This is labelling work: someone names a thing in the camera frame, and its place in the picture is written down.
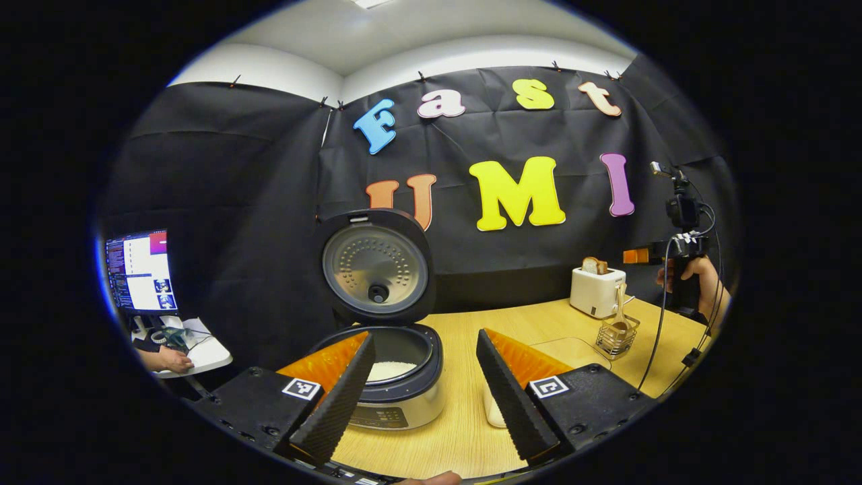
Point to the white toaster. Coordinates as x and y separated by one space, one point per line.
596 293

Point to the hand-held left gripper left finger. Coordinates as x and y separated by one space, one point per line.
343 404

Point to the white tape roll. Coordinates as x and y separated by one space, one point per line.
157 337

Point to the teal object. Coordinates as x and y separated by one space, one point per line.
175 338

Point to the white rice heap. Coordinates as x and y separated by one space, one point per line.
392 370
495 412

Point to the white side table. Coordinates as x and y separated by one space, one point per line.
209 353

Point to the toast slice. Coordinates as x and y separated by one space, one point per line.
595 265

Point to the grey rice cooker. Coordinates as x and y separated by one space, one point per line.
374 269

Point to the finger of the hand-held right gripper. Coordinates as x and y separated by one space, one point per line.
636 256

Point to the ceiling light panel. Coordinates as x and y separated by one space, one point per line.
370 3

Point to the black backdrop cloth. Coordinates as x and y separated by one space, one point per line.
269 202

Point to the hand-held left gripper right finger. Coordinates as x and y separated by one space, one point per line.
512 404

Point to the clear glass rice dish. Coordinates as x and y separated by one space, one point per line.
572 350

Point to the computer monitor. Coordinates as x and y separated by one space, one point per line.
143 269

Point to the black keyboard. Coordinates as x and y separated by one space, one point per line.
145 344

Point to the wooden spoon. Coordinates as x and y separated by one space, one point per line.
619 316

